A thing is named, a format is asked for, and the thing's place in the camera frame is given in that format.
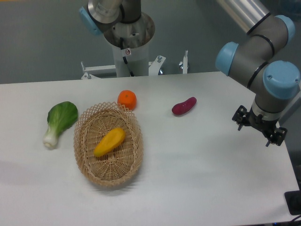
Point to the black device at table edge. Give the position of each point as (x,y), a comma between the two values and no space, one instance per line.
(293,201)

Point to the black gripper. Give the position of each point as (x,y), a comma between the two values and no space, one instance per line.
(268,128)

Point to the yellow mango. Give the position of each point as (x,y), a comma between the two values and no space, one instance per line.
(109,142)

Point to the purple sweet potato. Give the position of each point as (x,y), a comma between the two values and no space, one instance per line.
(184,107)

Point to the orange tangerine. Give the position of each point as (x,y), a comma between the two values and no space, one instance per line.
(128,99)

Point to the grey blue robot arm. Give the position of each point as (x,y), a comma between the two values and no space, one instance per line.
(274,84)

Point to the green bok choy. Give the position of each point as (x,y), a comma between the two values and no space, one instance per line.
(60,118)

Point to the woven wicker basket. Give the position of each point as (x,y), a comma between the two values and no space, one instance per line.
(122,162)

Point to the white metal base frame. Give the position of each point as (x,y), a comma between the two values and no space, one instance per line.
(155,68)

